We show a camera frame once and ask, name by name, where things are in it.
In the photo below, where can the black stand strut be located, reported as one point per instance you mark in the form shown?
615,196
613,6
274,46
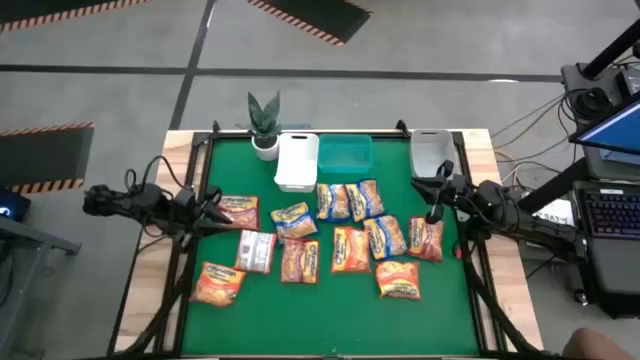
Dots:
555,187

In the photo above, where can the small red connector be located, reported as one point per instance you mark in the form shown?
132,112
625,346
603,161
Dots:
458,252

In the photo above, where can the white paper sign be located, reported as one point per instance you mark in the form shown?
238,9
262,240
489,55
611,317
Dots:
557,210

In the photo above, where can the black device with blue light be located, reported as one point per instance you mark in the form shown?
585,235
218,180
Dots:
12,205

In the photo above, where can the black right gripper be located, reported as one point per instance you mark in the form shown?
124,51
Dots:
462,195

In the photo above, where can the black stand pole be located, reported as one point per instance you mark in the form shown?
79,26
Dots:
612,47

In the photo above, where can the black metal table frame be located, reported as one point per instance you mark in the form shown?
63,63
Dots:
478,320

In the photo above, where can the grey plastic bin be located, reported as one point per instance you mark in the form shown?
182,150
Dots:
427,150

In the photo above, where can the red Maruchan noodle packet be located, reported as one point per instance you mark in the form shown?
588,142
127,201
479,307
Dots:
300,260
255,251
245,212

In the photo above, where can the blue Maruchan noodle packet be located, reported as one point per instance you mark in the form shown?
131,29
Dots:
365,200
385,237
294,222
333,201

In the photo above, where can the black hazard-striped floor mat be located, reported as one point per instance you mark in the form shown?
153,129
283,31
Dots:
320,15
40,155
50,7

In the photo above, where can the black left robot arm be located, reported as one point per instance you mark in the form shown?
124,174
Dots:
125,202

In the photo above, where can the teal plastic bin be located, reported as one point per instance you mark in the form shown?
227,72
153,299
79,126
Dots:
345,152

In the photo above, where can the white plastic bin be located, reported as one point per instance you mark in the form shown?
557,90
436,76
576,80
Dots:
297,160

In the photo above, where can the person's knee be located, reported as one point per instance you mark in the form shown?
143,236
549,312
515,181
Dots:
592,347

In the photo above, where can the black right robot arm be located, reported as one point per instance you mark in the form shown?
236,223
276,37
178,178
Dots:
530,227

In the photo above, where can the black laptop with lit keyboard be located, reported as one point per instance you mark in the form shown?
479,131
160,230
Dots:
612,215

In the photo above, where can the grey equipment shelf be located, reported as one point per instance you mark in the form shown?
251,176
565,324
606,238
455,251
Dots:
572,75

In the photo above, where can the grey metal desk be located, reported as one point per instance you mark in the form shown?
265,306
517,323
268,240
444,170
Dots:
25,260

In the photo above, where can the black caster wheel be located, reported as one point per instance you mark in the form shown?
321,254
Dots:
581,298

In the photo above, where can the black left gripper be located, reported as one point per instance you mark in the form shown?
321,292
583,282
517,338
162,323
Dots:
192,210

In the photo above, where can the snake plant in white pot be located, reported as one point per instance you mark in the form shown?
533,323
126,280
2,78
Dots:
265,120

